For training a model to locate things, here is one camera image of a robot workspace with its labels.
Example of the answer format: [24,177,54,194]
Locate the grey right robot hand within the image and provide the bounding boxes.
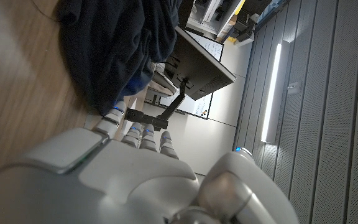
[0,101,301,224]

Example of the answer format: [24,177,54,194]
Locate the dark navy shorts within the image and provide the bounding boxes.
[54,0,183,116]

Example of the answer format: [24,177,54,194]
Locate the grey office chair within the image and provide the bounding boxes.
[146,62,180,105]

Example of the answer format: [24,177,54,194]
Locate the black computer monitor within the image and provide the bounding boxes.
[163,26,237,101]

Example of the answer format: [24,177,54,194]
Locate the white ceiling light strip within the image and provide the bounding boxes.
[260,40,290,144]

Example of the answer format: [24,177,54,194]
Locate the white shelf cabinet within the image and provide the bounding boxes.
[186,0,245,37]

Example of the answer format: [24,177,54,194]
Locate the small white ceiling sensor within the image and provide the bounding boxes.
[287,82,301,95]

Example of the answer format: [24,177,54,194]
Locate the black equipment box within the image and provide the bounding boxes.
[234,9,258,43]

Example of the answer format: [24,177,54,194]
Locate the whiteboard with black frame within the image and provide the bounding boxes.
[158,30,225,121]

